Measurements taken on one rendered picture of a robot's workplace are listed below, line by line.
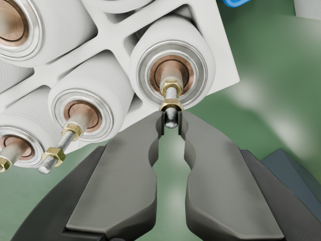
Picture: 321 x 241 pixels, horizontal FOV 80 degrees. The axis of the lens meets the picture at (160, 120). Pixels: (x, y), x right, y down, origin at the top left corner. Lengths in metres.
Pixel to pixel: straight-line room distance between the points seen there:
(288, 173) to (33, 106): 0.59
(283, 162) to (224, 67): 0.41
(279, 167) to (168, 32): 0.52
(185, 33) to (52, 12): 0.13
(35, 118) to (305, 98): 0.58
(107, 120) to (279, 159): 0.52
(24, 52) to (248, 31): 0.40
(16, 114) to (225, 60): 0.29
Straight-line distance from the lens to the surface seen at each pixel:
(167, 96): 0.16
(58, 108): 0.26
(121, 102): 0.25
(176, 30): 0.20
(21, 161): 0.35
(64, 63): 0.32
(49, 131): 0.31
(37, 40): 0.24
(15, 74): 0.35
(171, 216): 0.87
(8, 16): 0.24
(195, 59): 0.20
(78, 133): 0.23
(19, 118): 0.31
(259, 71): 0.52
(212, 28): 0.28
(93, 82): 0.24
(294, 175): 0.61
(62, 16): 0.25
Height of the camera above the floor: 0.45
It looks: 57 degrees down
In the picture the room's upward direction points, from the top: 175 degrees counter-clockwise
